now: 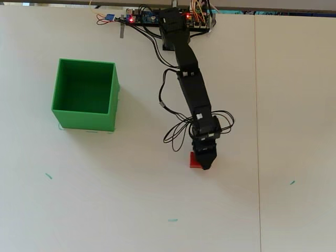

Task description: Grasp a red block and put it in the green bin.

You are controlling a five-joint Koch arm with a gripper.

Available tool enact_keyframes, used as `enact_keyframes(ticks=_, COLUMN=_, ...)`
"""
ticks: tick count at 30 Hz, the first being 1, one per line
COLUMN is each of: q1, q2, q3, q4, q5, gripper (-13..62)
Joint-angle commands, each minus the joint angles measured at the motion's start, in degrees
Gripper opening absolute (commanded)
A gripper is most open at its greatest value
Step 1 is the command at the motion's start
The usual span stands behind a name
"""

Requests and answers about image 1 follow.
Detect blue circuit board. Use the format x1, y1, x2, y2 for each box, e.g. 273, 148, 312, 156
125, 8, 160, 25

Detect grey flat cable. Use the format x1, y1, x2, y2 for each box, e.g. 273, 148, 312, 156
208, 0, 217, 28

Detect circuit board with jumper wires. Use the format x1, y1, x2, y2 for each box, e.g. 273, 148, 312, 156
185, 10, 211, 29

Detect coloured jumper wires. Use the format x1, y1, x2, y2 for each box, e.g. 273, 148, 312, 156
188, 0, 211, 27

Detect red rectangular block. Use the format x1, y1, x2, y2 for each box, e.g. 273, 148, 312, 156
189, 151, 202, 169

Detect thin red wire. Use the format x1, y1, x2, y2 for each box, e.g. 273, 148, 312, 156
89, 0, 109, 26

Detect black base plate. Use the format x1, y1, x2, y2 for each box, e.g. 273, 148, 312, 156
124, 22, 211, 34

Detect green open plastic bin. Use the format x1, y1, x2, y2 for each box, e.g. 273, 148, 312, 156
51, 58, 121, 132

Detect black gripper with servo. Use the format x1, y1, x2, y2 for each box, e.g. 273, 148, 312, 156
191, 116, 221, 171

